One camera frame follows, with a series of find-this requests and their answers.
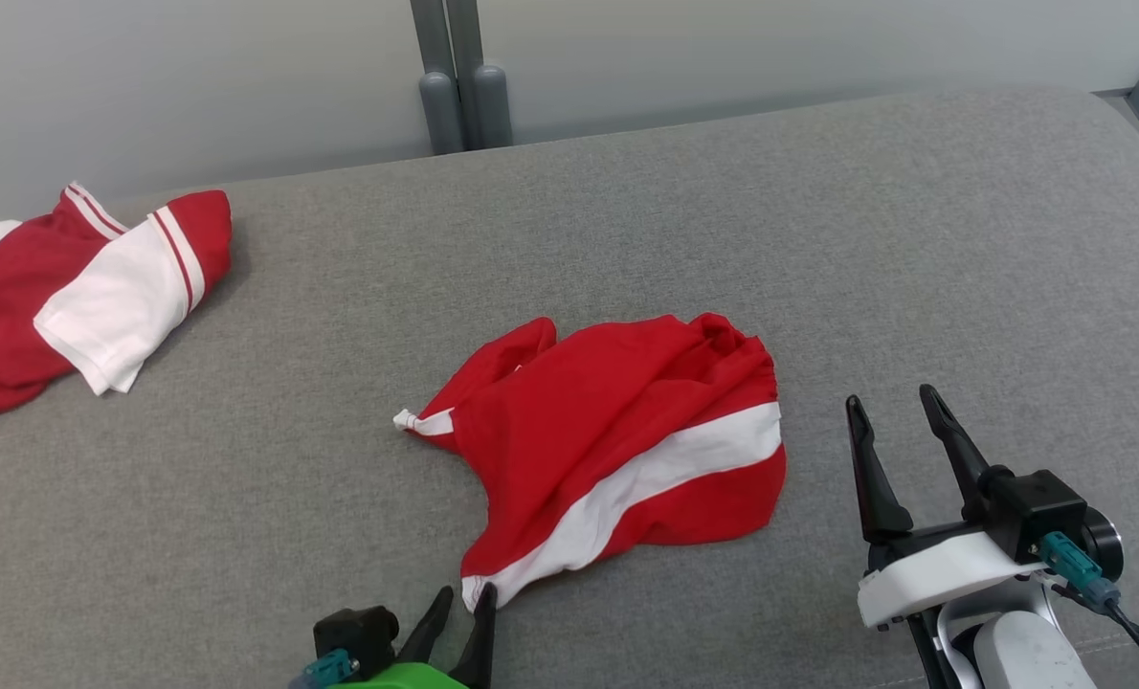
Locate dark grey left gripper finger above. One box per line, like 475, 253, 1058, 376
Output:
397, 586, 456, 665
450, 582, 499, 689

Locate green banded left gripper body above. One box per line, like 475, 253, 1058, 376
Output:
325, 660, 472, 689

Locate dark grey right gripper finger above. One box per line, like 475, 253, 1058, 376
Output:
919, 384, 994, 523
845, 394, 915, 545

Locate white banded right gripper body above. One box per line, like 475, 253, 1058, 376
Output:
857, 522, 1049, 631

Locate red shorts with white stripe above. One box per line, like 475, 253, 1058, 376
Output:
393, 313, 788, 613

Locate red Bulls 23 jersey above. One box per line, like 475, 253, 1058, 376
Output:
0, 182, 234, 421

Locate teal left camera connector cable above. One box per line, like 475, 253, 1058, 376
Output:
287, 648, 361, 689

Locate teal camera connector cable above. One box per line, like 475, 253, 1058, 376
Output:
287, 648, 361, 689
1038, 531, 1139, 689

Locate teal right camera connector cable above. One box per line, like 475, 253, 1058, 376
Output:
1038, 531, 1139, 689

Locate grey aluminium partition post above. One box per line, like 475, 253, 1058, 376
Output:
410, 0, 465, 157
445, 0, 514, 151

